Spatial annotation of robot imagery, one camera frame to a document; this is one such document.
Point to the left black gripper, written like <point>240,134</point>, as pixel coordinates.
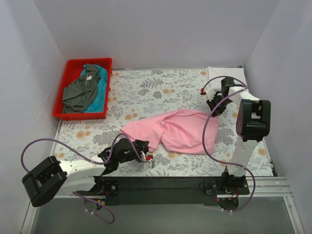
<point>140,148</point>

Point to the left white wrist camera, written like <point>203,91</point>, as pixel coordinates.
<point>149,161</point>

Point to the teal t shirt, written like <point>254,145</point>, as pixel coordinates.
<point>98,104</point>

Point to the pink t shirt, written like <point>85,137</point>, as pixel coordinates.
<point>179,131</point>

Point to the aluminium rail frame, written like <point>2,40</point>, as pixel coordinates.
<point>260,187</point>

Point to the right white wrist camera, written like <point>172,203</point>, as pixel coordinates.
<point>208,92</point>

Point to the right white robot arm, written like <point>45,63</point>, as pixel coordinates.
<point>252,125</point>

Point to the red plastic bin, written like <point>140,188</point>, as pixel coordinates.
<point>72,71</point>

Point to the grey t shirt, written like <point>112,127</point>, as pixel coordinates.
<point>81,93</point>

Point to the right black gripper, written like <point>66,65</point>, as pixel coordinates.
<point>217,103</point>

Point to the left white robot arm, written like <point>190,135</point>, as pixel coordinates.
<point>73,170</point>

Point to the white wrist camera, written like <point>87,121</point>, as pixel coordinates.
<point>208,92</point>
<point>149,161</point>

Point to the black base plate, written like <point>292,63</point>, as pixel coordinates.
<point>164,190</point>

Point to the floral table mat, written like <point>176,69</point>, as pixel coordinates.
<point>135,95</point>

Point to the folded white t shirt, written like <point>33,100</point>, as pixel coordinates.
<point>212,72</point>

